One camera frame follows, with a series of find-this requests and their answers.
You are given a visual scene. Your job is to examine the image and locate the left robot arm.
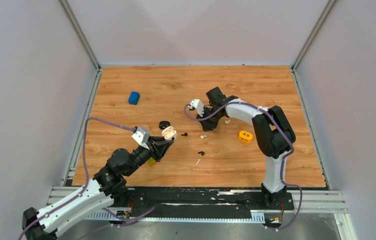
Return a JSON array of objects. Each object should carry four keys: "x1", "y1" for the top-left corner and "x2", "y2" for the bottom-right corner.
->
[{"x1": 19, "y1": 136, "x2": 175, "y2": 240}]

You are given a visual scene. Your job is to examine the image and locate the blue toy block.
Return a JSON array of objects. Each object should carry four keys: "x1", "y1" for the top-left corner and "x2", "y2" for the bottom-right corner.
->
[{"x1": 128, "y1": 91, "x2": 140, "y2": 105}]

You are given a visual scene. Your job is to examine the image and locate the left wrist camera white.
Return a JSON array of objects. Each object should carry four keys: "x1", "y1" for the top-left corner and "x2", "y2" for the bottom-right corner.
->
[{"x1": 132, "y1": 126, "x2": 150, "y2": 150}]

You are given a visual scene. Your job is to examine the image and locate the orange green toy block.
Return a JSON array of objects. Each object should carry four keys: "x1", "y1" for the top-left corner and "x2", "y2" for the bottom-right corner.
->
[{"x1": 146, "y1": 157, "x2": 157, "y2": 167}]

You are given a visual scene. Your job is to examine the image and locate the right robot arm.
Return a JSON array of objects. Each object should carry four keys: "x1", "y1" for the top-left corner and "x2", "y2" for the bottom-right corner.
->
[{"x1": 189, "y1": 87, "x2": 296, "y2": 209}]

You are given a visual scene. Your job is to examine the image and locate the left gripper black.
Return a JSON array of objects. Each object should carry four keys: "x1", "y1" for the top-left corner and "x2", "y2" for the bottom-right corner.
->
[{"x1": 125, "y1": 135, "x2": 174, "y2": 177}]

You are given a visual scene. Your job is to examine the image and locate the yellow orange toy ring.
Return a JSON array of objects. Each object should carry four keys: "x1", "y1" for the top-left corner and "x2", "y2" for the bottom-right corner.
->
[{"x1": 238, "y1": 130, "x2": 254, "y2": 144}]

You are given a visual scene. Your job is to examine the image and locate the white earbud charging case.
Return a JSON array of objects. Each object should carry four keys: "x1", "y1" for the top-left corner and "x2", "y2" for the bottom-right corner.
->
[{"x1": 161, "y1": 126, "x2": 178, "y2": 141}]

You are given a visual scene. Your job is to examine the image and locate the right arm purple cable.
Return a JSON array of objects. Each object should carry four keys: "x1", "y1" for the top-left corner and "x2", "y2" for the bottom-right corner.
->
[{"x1": 183, "y1": 101, "x2": 303, "y2": 232}]

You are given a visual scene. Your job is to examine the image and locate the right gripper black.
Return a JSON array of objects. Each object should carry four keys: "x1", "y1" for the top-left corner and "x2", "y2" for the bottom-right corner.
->
[{"x1": 196, "y1": 107, "x2": 223, "y2": 132}]

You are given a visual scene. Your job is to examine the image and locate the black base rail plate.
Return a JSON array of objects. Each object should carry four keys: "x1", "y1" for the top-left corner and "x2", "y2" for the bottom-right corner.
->
[{"x1": 108, "y1": 186, "x2": 294, "y2": 220}]

